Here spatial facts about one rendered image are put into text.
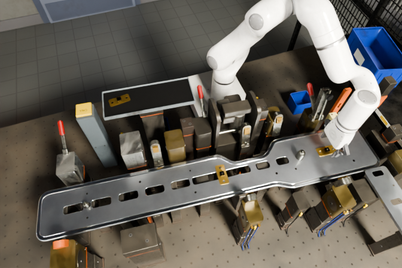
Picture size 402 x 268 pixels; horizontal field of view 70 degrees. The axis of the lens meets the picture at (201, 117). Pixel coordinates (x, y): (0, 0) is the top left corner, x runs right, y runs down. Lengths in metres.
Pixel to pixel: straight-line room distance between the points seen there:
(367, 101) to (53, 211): 1.16
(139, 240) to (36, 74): 2.49
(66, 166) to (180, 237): 0.59
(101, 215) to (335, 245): 1.02
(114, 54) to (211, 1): 1.44
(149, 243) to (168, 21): 2.85
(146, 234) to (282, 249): 0.64
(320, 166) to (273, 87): 0.76
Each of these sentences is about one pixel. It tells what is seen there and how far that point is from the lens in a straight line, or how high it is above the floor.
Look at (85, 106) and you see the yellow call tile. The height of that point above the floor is 1.16.
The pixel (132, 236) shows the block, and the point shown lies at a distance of 1.09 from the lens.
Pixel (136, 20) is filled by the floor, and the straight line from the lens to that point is 3.63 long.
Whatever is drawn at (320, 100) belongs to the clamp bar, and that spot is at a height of 1.17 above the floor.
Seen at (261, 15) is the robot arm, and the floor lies 1.51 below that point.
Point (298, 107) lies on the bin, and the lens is 1.75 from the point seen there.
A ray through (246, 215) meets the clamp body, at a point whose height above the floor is 1.04.
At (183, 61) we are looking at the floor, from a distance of 3.02.
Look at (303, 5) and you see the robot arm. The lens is 0.99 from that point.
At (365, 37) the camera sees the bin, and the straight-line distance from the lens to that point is 1.80.
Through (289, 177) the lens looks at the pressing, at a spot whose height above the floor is 1.00.
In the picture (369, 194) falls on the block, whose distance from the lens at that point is 1.35.
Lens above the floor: 2.07
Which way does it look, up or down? 54 degrees down
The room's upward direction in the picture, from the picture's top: 1 degrees clockwise
